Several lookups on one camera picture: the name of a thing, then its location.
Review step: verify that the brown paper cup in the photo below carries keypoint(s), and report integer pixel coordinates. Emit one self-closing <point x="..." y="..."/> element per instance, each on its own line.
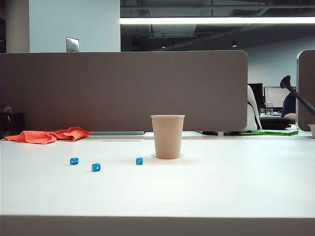
<point x="168" y="137"/>

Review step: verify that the blue die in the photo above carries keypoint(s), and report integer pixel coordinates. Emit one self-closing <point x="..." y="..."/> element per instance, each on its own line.
<point x="96" y="167"/>
<point x="74" y="161"/>
<point x="139" y="161"/>

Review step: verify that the black flat device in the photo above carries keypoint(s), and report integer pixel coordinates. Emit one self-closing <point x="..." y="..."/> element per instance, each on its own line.
<point x="210" y="133"/>

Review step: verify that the red ceiling sign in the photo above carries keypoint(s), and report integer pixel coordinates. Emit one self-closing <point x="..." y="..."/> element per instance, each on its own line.
<point x="201" y="40"/>

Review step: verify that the dark desktop computer monitor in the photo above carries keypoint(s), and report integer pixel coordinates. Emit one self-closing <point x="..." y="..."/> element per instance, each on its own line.
<point x="258" y="94"/>

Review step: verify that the small ceiling spotlight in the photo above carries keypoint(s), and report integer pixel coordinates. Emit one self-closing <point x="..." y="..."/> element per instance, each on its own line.
<point x="234" y="44"/>

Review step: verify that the clear drinking glass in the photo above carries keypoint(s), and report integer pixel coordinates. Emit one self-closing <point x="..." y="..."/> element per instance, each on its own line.
<point x="269" y="109"/>

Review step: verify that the long ceiling light strip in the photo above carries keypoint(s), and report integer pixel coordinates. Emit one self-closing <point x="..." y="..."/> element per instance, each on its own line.
<point x="221" y="20"/>

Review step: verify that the black zip case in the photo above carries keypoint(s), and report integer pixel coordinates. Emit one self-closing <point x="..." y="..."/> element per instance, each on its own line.
<point x="275" y="123"/>

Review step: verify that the wide desktop computer monitor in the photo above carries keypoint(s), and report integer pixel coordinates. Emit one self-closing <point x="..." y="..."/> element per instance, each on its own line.
<point x="274" y="96"/>

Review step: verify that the orange cloth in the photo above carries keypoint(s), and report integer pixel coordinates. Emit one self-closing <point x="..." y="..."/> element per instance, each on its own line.
<point x="37" y="136"/>

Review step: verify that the seated person in blue shirt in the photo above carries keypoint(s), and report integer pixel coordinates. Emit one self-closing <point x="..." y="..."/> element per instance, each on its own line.
<point x="290" y="105"/>

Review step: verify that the black stand rod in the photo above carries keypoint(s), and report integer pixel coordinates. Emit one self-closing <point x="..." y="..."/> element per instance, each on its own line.
<point x="286" y="82"/>

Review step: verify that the black box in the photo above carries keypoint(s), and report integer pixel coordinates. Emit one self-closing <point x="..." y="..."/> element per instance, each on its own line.
<point x="12" y="124"/>

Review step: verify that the narrow brown desk divider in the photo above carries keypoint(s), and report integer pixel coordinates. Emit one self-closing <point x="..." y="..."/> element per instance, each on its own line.
<point x="306" y="93"/>

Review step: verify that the metal wall outlet plate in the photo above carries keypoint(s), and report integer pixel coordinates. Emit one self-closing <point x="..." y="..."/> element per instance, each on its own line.
<point x="72" y="44"/>

